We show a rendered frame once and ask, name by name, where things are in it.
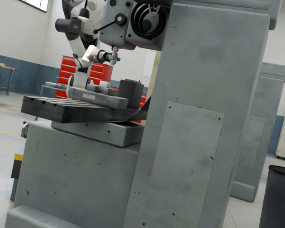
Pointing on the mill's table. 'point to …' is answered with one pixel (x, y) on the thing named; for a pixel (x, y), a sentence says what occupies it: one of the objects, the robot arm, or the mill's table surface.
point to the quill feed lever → (121, 20)
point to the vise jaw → (93, 88)
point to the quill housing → (108, 15)
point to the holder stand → (130, 92)
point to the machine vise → (99, 97)
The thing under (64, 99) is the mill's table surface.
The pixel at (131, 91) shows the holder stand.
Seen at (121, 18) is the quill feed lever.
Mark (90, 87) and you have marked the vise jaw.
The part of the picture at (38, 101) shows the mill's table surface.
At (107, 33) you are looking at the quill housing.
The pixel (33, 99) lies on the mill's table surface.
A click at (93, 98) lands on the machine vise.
